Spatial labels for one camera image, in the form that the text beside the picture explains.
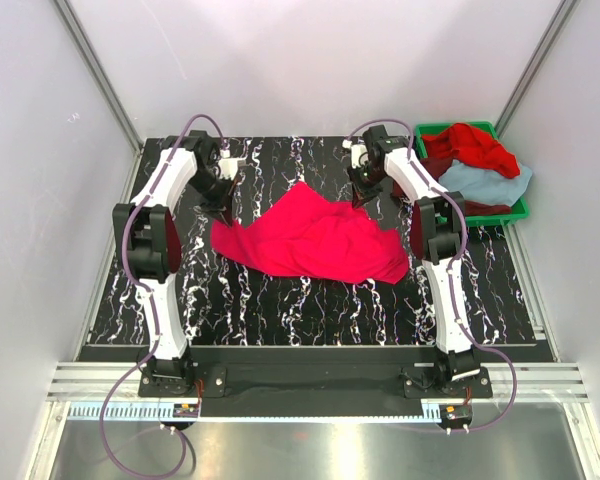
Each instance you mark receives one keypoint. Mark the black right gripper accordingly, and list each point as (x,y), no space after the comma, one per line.
(361,181)

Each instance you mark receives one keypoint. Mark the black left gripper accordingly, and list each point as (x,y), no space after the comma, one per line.
(218,195)

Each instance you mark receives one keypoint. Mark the pink t shirt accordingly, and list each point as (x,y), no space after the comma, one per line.
(303,234)

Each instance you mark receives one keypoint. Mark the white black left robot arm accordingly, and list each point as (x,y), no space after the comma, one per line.
(150,250)

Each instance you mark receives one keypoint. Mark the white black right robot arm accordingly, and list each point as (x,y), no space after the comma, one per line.
(438,239)

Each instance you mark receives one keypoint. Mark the maroon t shirt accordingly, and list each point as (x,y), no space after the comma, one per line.
(436,168)

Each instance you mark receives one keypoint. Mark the light blue t shirt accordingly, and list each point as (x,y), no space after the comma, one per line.
(484,186)

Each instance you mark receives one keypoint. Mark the red t shirt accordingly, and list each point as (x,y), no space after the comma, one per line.
(473,147)

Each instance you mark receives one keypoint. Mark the green plastic bin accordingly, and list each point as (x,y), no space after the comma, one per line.
(520,210)

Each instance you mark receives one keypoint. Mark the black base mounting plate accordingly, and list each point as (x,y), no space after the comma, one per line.
(179,372)

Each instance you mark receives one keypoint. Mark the left orange connector board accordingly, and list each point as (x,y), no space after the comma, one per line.
(186,410)

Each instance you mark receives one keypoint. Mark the orange connector board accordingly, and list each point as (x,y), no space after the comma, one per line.
(461,413)
(186,410)

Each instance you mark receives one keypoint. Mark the right orange connector board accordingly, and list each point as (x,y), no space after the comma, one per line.
(461,413)

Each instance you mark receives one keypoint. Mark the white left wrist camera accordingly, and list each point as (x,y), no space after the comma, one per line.
(229,167)

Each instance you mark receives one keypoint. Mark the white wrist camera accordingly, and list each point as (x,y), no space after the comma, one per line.
(229,167)
(357,151)

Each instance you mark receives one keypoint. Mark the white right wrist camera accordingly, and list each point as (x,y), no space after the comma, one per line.
(357,151)

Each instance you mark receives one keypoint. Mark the left aluminium corner post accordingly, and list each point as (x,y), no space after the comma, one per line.
(77,32)

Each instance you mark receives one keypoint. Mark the aluminium corner post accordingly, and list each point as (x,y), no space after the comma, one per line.
(77,32)
(556,25)

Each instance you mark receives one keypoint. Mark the aluminium front frame rail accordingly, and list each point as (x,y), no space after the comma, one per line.
(535,382)

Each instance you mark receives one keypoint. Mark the right aluminium corner post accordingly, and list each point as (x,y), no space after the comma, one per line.
(556,25)

